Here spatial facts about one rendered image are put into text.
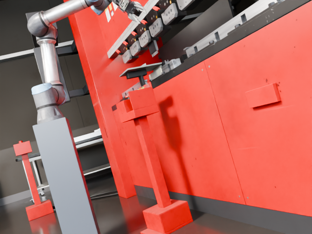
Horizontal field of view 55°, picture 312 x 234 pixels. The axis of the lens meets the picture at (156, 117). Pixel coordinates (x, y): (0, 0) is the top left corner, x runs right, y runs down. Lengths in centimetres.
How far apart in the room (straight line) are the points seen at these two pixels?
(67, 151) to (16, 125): 401
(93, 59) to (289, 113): 215
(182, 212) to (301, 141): 85
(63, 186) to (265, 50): 123
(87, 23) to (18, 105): 298
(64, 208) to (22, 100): 411
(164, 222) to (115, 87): 161
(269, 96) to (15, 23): 534
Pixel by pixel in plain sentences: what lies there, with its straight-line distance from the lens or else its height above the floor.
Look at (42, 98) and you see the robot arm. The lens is 182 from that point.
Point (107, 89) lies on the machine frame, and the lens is 293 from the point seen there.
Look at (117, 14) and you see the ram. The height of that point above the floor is 156.
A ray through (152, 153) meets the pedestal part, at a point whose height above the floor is 44.
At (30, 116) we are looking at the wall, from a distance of 568.
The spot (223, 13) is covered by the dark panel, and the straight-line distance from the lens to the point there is 235.
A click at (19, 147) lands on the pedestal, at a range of 345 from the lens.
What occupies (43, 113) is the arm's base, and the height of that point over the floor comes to 83.
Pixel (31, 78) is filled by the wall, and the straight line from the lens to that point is 577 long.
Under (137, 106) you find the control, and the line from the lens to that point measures 167.
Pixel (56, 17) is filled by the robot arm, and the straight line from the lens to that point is 190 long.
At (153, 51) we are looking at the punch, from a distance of 222.
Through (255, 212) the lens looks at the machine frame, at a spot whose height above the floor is 7.
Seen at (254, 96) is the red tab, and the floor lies 59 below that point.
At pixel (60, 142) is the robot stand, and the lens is 175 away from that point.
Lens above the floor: 59
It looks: 1 degrees up
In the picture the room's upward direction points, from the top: 16 degrees counter-clockwise
